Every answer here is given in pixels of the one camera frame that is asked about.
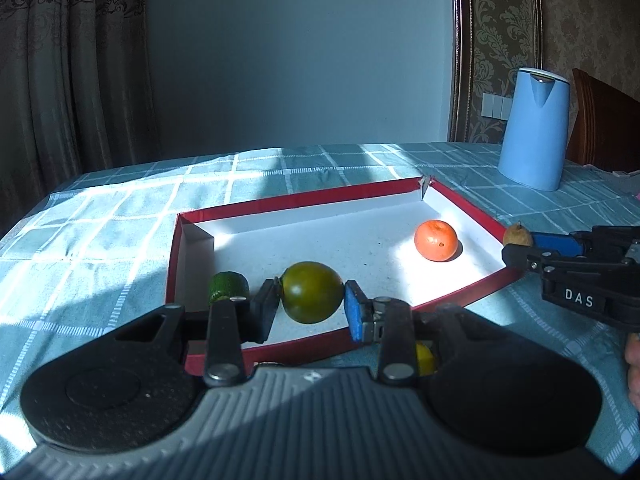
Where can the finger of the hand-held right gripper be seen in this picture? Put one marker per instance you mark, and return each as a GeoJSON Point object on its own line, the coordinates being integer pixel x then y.
{"type": "Point", "coordinates": [517, 255]}
{"type": "Point", "coordinates": [555, 242]}

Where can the yellow fruit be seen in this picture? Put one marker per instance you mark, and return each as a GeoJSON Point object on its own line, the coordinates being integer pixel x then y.
{"type": "Point", "coordinates": [425, 359]}

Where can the green cucumber piece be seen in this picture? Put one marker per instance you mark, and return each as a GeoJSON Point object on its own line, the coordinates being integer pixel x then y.
{"type": "Point", "coordinates": [227, 285]}

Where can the dark wooden wall moulding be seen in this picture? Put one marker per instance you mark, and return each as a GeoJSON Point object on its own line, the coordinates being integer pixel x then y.
{"type": "Point", "coordinates": [462, 35]}

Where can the blue kettle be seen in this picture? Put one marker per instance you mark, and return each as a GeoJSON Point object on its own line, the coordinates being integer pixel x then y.
{"type": "Point", "coordinates": [535, 130]}

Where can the person's right hand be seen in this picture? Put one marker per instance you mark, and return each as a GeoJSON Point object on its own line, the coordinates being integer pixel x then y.
{"type": "Point", "coordinates": [633, 370]}

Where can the red cardboard tray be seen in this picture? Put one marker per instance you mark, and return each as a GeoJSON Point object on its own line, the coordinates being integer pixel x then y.
{"type": "Point", "coordinates": [325, 230]}

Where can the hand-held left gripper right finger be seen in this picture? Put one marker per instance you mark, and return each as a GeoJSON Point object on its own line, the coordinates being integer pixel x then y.
{"type": "Point", "coordinates": [355, 317]}

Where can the orange mandarin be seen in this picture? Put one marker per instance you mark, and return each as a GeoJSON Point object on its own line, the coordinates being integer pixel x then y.
{"type": "Point", "coordinates": [436, 240]}

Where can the green tomato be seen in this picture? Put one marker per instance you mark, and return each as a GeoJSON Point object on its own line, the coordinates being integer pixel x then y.
{"type": "Point", "coordinates": [312, 291]}

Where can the small brown fruit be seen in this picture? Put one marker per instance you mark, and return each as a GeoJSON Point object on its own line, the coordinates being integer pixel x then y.
{"type": "Point", "coordinates": [517, 235]}

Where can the white wall switch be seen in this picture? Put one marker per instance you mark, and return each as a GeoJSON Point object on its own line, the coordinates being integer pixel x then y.
{"type": "Point", "coordinates": [495, 106]}

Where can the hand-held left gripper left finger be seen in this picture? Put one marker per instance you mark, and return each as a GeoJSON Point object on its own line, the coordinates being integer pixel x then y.
{"type": "Point", "coordinates": [266, 310]}

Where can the wooden chair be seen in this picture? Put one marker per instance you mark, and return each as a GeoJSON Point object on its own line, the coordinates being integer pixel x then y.
{"type": "Point", "coordinates": [605, 125]}

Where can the patterned curtain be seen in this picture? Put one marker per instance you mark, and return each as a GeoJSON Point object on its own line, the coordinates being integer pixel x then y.
{"type": "Point", "coordinates": [65, 75]}

